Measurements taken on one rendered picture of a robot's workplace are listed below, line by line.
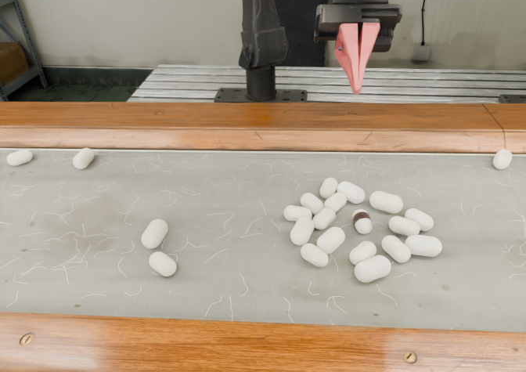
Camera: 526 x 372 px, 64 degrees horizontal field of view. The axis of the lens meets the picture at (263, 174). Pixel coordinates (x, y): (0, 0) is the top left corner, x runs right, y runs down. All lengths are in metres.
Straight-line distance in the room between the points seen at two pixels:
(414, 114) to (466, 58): 2.03
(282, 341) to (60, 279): 0.24
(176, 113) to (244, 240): 0.29
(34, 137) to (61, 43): 2.29
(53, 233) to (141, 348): 0.22
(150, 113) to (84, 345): 0.41
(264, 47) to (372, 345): 0.61
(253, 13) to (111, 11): 1.99
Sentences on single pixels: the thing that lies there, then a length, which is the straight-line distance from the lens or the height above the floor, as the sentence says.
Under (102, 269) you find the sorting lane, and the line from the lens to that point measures 0.47.
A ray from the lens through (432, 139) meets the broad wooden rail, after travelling 0.64.
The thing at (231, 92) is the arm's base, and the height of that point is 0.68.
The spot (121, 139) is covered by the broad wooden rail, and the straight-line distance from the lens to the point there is 0.66.
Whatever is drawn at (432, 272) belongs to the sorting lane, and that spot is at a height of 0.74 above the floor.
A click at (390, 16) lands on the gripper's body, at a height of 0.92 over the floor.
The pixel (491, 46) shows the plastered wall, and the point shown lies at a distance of 2.72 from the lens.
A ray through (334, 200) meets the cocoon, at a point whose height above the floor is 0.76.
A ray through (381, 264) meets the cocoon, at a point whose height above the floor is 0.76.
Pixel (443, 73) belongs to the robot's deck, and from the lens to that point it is 1.13.
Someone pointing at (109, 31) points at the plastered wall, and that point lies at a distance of 2.81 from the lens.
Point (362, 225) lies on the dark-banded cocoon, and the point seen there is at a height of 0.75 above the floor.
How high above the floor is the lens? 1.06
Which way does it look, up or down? 35 degrees down
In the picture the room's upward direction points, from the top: 2 degrees counter-clockwise
